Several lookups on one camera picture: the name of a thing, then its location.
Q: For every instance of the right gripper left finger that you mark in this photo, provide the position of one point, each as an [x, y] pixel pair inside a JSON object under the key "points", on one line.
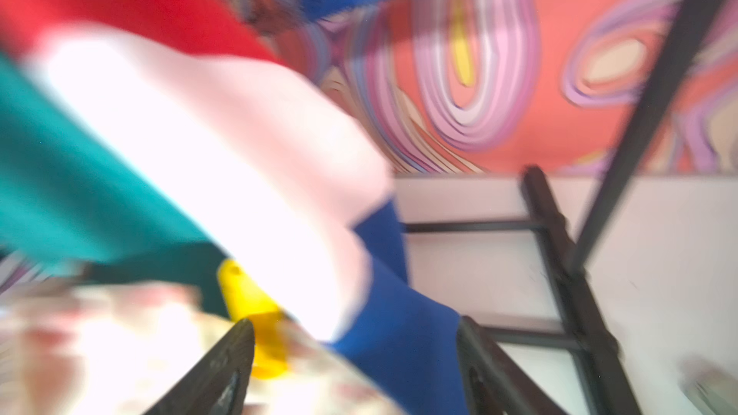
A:
{"points": [[218, 382]]}

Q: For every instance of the yellow clothespin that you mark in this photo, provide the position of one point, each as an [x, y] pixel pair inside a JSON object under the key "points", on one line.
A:
{"points": [[244, 299]]}

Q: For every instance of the pink printed jacket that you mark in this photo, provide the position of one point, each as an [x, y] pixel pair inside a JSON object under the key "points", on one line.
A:
{"points": [[119, 349]]}

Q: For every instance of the blue red white jacket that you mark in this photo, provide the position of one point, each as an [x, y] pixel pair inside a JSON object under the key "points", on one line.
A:
{"points": [[269, 168]]}

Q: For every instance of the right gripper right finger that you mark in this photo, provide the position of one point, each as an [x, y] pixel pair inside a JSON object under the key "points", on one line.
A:
{"points": [[493, 382]]}

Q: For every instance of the green jacket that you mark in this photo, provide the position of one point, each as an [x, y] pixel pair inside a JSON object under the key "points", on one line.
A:
{"points": [[67, 203]]}

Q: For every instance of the black clothes rack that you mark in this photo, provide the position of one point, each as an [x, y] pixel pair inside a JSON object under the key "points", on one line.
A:
{"points": [[594, 349]]}

